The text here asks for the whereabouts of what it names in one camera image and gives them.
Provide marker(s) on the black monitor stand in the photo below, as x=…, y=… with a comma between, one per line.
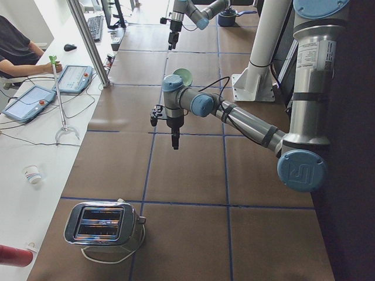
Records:
x=113, y=14

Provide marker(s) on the teach pendant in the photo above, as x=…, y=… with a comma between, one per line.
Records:
x=74, y=79
x=30, y=104

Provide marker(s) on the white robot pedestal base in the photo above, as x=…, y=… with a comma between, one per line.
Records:
x=254, y=83

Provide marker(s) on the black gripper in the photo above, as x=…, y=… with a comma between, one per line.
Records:
x=176, y=26
x=174, y=122

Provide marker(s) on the aluminium frame post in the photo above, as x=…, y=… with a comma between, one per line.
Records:
x=81, y=23

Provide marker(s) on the green bowl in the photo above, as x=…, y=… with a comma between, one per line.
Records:
x=185, y=75

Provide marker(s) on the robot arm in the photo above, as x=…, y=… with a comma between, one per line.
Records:
x=317, y=26
x=199, y=18

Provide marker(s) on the grabber reacher tool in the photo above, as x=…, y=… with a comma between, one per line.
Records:
x=65, y=129

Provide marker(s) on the black keyboard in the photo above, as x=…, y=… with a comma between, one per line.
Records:
x=95, y=26

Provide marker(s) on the white paper cup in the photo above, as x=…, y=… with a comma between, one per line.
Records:
x=32, y=174

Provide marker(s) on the red cylinder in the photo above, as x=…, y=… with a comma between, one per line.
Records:
x=15, y=257

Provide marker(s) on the teach pendant near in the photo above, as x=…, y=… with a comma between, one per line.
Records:
x=30, y=104

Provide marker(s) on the blue saucepan with glass lid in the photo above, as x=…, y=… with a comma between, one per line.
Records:
x=227, y=18

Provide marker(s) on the silver toaster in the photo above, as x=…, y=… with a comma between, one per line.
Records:
x=104, y=226

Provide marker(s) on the teach pendant far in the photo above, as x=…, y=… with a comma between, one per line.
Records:
x=74, y=79

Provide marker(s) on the seated person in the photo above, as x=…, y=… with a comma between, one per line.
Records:
x=19, y=55

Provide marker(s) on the black computer mouse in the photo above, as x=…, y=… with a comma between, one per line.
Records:
x=69, y=47

